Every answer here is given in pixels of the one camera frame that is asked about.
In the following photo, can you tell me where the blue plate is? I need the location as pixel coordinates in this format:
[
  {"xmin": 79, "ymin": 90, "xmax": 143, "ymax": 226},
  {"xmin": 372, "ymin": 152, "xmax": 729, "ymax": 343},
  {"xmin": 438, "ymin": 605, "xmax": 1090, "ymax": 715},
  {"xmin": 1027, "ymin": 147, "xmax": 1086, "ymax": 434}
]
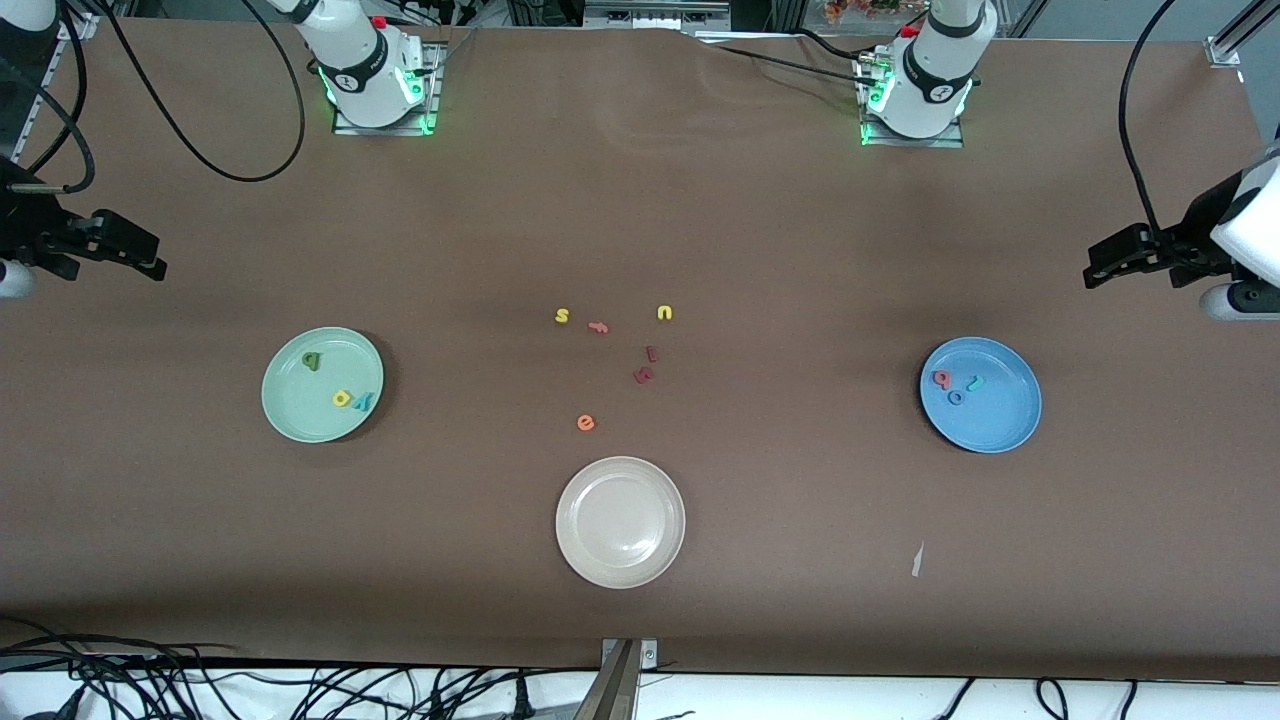
[{"xmin": 919, "ymin": 336, "xmax": 1043, "ymax": 455}]

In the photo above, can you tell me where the light green plate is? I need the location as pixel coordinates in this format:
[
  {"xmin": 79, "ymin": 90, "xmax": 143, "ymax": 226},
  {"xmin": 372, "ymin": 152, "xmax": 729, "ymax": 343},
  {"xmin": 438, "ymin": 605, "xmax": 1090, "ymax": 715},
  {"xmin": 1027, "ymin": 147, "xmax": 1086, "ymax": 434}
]
[{"xmin": 261, "ymin": 327, "xmax": 385, "ymax": 444}]

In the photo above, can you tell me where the orange flower decoration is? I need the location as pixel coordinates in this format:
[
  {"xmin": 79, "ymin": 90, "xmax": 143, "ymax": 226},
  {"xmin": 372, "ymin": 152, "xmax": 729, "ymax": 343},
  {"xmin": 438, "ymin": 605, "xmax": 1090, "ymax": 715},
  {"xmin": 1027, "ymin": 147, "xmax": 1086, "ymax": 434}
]
[{"xmin": 823, "ymin": 0, "xmax": 903, "ymax": 25}]

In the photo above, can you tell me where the brown paper table cover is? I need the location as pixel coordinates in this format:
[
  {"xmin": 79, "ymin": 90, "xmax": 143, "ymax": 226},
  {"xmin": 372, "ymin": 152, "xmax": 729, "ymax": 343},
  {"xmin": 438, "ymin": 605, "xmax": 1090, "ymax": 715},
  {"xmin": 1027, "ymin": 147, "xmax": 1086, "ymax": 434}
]
[{"xmin": 0, "ymin": 16, "xmax": 1280, "ymax": 685}]

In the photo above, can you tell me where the grey metal box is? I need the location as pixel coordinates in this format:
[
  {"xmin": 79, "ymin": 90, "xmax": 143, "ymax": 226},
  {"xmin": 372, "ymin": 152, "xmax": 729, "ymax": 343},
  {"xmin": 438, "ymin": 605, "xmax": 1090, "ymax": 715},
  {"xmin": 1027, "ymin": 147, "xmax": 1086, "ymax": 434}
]
[{"xmin": 583, "ymin": 0, "xmax": 733, "ymax": 32}]

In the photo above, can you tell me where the beige plate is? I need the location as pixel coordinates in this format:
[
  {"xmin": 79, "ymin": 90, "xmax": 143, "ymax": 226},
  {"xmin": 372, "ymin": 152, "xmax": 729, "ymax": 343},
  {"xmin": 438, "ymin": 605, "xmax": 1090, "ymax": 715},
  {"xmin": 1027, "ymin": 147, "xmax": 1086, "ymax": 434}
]
[{"xmin": 555, "ymin": 456, "xmax": 687, "ymax": 590}]

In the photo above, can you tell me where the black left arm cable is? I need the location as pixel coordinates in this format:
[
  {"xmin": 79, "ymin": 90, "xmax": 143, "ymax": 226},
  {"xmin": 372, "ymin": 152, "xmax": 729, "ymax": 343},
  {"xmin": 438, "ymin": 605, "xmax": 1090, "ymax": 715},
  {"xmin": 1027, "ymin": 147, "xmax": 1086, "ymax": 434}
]
[{"xmin": 1116, "ymin": 0, "xmax": 1182, "ymax": 237}]

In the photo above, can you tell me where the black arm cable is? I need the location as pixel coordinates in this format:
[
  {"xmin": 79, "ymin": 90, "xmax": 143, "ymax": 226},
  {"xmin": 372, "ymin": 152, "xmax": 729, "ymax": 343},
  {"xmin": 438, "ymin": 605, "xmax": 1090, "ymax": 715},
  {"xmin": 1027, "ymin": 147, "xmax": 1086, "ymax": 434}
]
[
  {"xmin": 94, "ymin": 0, "xmax": 307, "ymax": 184},
  {"xmin": 1116, "ymin": 0, "xmax": 1182, "ymax": 237}
]

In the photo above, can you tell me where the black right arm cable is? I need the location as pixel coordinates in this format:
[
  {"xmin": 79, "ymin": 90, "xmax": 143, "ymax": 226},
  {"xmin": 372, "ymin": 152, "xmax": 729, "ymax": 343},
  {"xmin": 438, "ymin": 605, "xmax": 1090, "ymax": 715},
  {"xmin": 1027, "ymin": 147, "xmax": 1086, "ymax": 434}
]
[{"xmin": 94, "ymin": 0, "xmax": 307, "ymax": 184}]

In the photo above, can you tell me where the aluminium frame profile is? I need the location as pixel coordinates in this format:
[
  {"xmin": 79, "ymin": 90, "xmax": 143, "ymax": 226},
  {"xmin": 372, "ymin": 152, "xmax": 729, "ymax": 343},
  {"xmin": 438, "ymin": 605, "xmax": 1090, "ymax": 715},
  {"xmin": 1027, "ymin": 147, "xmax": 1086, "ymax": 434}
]
[
  {"xmin": 1204, "ymin": 0, "xmax": 1280, "ymax": 69},
  {"xmin": 5, "ymin": 12, "xmax": 103, "ymax": 186}
]

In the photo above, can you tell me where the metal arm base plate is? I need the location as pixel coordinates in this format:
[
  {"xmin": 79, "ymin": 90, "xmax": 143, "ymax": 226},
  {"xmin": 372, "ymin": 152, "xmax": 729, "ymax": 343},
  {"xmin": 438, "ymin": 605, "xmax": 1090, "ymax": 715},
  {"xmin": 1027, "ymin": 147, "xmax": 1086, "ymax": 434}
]
[
  {"xmin": 332, "ymin": 40, "xmax": 443, "ymax": 137},
  {"xmin": 858, "ymin": 50, "xmax": 967, "ymax": 150}
]

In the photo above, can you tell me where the black cable tangle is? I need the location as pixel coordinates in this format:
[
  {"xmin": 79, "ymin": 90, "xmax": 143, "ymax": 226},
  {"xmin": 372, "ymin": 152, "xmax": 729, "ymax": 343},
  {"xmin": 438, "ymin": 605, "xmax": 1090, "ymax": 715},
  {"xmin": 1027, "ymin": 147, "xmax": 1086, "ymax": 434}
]
[{"xmin": 0, "ymin": 615, "xmax": 601, "ymax": 720}]

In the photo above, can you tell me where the metal clamp bracket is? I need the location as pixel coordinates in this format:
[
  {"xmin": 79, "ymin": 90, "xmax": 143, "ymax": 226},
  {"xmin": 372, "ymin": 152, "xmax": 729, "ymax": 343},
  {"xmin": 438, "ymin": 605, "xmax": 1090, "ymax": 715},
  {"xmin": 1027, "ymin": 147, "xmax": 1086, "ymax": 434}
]
[{"xmin": 575, "ymin": 637, "xmax": 660, "ymax": 720}]

